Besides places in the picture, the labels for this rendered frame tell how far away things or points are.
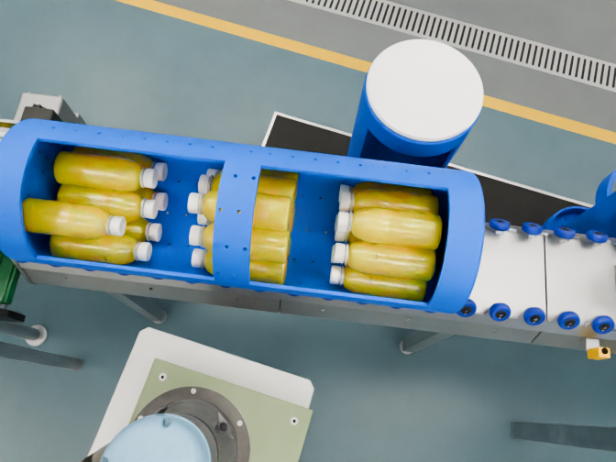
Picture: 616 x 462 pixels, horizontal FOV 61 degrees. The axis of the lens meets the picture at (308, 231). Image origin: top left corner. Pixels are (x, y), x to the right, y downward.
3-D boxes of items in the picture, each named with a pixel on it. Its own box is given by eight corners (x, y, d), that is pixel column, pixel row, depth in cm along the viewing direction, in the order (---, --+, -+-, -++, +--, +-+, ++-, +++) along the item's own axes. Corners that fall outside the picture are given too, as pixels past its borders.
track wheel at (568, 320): (585, 317, 111) (581, 311, 113) (564, 314, 111) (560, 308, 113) (577, 333, 114) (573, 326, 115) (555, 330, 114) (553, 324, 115)
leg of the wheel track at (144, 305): (165, 324, 205) (115, 291, 145) (150, 323, 205) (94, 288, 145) (168, 310, 207) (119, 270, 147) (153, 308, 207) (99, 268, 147)
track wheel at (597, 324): (620, 322, 111) (615, 315, 113) (599, 319, 111) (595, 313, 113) (610, 336, 113) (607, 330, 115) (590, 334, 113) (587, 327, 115)
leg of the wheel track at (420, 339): (413, 355, 204) (465, 333, 145) (399, 353, 204) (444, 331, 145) (414, 340, 206) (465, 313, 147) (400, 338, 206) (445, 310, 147)
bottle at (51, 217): (14, 204, 98) (106, 215, 98) (33, 192, 104) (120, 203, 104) (17, 237, 101) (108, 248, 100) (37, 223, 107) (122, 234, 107)
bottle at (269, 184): (296, 179, 101) (205, 168, 101) (291, 214, 102) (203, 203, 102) (297, 178, 108) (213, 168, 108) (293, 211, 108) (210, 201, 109)
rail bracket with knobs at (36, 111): (61, 162, 128) (43, 142, 118) (33, 159, 128) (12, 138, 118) (72, 126, 131) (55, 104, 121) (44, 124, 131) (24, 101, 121)
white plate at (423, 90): (352, 50, 125) (351, 53, 126) (387, 151, 116) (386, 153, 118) (459, 28, 128) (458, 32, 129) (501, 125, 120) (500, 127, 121)
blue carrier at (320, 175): (437, 319, 115) (483, 306, 87) (44, 271, 115) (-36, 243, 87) (445, 196, 122) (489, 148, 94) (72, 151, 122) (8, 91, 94)
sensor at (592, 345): (599, 360, 117) (611, 357, 112) (586, 358, 117) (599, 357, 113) (597, 325, 120) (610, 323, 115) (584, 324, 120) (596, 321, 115)
